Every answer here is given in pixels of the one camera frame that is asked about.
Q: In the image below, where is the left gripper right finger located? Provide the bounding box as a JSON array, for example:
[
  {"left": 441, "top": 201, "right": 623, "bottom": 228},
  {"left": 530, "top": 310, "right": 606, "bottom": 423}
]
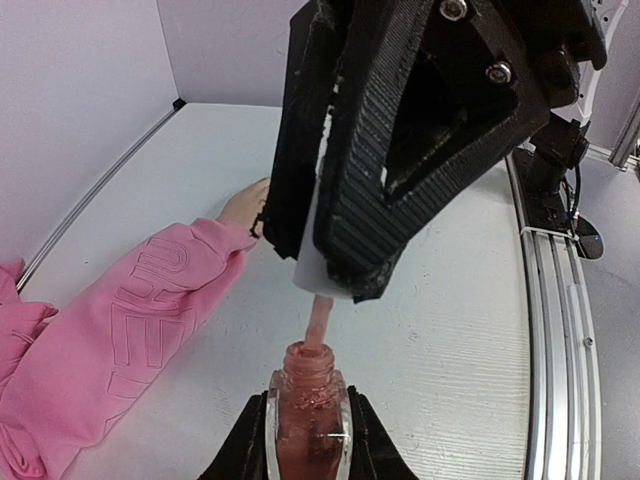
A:
[{"left": 347, "top": 386, "right": 418, "bottom": 480}]

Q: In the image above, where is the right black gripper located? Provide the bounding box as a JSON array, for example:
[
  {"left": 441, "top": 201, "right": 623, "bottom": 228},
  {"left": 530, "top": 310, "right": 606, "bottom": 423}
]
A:
[{"left": 499, "top": 0, "right": 611, "bottom": 109}]

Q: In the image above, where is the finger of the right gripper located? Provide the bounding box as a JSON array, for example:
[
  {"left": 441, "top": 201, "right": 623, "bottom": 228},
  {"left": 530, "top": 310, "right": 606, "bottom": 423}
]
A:
[
  {"left": 258, "top": 1, "right": 350, "bottom": 259},
  {"left": 314, "top": 1, "right": 550, "bottom": 302}
]

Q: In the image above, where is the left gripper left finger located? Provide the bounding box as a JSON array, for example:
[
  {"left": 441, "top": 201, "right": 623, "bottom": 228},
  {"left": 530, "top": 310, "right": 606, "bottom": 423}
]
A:
[{"left": 198, "top": 392, "right": 268, "bottom": 480}]

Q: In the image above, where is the nail polish bottle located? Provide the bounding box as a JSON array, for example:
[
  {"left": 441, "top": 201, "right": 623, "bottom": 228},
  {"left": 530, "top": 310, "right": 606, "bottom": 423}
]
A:
[{"left": 265, "top": 341, "right": 353, "bottom": 480}]

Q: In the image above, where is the white nail polish cap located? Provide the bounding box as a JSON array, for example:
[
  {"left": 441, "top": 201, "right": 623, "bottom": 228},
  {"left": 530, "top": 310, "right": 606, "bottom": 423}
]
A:
[{"left": 293, "top": 103, "right": 352, "bottom": 351}]

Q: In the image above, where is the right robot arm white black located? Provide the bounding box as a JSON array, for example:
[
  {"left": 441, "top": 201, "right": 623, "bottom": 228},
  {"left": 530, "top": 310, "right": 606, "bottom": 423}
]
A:
[{"left": 260, "top": 1, "right": 607, "bottom": 302}]

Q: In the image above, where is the mannequin hand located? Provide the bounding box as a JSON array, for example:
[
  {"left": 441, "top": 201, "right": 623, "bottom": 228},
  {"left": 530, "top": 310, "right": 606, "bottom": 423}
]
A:
[{"left": 217, "top": 178, "right": 270, "bottom": 238}]

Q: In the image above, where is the pink sweatshirt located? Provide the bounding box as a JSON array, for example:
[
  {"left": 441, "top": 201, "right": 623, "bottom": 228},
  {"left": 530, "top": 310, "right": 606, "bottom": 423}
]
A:
[{"left": 1, "top": 219, "right": 254, "bottom": 479}]

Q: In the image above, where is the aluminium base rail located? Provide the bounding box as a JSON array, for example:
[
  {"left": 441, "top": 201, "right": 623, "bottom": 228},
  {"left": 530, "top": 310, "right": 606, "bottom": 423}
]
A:
[{"left": 506, "top": 149, "right": 602, "bottom": 479}]

